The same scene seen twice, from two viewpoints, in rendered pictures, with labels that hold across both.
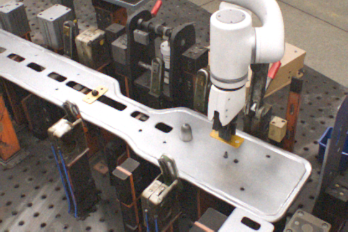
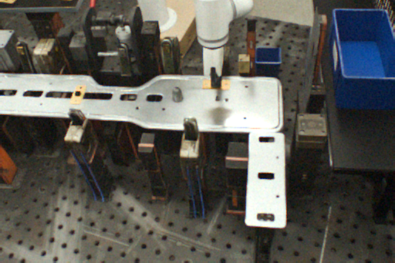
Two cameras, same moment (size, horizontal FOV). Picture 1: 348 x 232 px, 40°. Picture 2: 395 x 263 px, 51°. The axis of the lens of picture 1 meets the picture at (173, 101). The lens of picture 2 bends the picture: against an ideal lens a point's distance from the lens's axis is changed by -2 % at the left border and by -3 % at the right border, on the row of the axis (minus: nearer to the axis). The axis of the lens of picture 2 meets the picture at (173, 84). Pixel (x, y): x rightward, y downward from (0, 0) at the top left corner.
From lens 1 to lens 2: 0.36 m
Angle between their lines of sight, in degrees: 18
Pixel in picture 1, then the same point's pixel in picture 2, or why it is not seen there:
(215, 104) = (211, 62)
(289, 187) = (275, 102)
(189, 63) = (150, 38)
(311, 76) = not seen: hidden behind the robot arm
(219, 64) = (210, 30)
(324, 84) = not seen: hidden behind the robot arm
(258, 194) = (258, 116)
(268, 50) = (244, 6)
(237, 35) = (221, 1)
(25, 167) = (31, 181)
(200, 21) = (102, 1)
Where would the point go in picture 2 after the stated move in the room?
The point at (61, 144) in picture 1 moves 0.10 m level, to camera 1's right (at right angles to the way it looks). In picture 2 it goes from (82, 146) to (112, 131)
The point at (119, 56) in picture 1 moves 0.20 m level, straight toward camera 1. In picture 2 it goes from (79, 55) to (107, 84)
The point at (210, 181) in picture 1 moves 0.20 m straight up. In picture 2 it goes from (218, 123) to (215, 75)
